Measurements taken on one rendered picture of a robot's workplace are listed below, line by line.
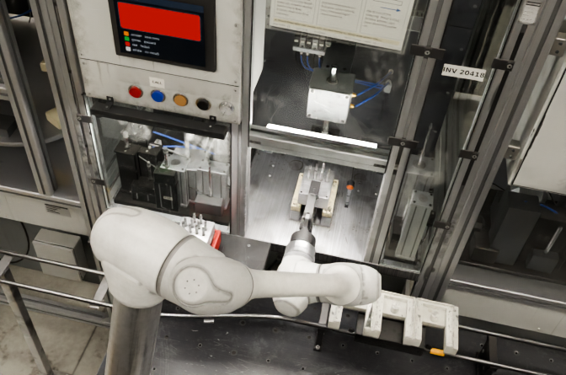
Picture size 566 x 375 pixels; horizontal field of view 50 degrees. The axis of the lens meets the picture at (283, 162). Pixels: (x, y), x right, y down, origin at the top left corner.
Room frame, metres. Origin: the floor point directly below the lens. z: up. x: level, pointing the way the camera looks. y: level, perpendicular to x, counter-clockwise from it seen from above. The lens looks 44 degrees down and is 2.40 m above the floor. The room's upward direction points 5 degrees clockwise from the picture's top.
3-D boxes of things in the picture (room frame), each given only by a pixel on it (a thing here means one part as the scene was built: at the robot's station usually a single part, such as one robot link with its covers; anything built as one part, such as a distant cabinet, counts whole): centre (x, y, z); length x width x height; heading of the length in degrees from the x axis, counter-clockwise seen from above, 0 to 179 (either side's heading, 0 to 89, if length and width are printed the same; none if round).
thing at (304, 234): (1.14, -0.08, 1.00); 0.09 x 0.07 x 0.08; 172
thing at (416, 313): (0.98, -0.36, 0.84); 0.36 x 0.14 x 0.10; 82
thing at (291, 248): (1.07, -0.07, 1.00); 0.09 x 0.06 x 0.09; 82
